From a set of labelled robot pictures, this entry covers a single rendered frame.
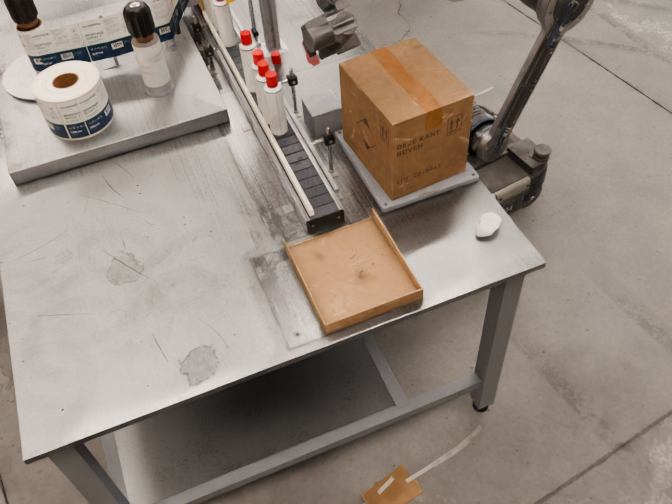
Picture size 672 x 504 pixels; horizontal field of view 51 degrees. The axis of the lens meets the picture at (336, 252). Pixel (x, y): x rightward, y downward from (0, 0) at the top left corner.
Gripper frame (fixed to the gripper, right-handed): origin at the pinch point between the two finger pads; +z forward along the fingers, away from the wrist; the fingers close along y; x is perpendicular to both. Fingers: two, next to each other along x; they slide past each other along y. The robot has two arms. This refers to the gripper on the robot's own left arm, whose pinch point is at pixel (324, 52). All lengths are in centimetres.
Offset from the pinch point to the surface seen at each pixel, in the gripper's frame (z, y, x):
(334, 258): 3, 22, 49
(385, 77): -3.3, -10.9, 12.9
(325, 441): 40, 40, 100
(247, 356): -6, 55, 60
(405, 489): 45, 24, 129
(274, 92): 16.2, 12.0, 1.0
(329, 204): 8.2, 15.0, 36.0
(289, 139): 26.9, 10.9, 13.3
